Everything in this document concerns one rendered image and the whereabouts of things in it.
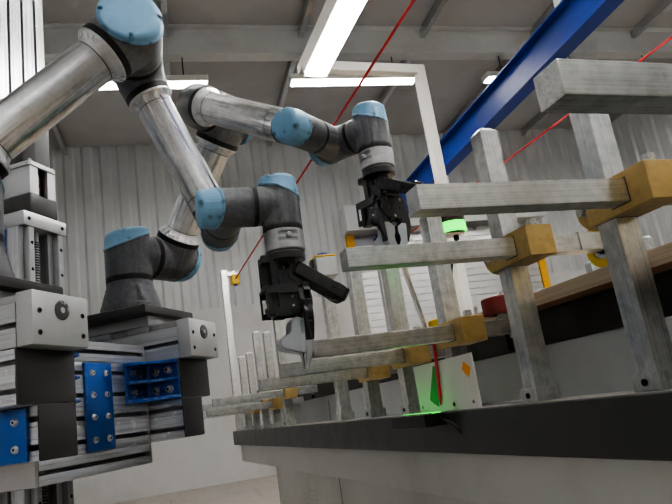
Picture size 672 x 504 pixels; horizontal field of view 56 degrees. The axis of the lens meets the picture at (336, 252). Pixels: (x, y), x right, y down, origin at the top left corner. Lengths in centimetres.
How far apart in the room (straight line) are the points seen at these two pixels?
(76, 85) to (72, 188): 866
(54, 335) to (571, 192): 83
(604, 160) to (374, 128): 60
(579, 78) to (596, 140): 41
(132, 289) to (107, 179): 826
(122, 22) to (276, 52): 614
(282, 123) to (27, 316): 61
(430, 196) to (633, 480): 49
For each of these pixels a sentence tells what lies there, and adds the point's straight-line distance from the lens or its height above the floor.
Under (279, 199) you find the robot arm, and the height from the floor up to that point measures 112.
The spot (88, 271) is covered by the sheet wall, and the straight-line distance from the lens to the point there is 949.
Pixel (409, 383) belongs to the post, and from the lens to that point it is 151.
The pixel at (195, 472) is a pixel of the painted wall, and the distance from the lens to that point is 913.
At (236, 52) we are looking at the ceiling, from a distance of 731.
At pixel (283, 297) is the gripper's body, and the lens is 113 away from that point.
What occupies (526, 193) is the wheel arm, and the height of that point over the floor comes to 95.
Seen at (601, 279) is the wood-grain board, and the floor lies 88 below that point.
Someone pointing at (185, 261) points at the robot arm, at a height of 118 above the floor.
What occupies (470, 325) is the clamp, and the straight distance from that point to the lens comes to 123.
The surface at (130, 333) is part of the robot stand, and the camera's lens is 161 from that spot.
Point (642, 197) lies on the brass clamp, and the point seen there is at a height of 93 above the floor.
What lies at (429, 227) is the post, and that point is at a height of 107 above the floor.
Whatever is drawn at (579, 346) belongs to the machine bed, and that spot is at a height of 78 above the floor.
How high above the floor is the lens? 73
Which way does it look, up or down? 14 degrees up
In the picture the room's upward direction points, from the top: 9 degrees counter-clockwise
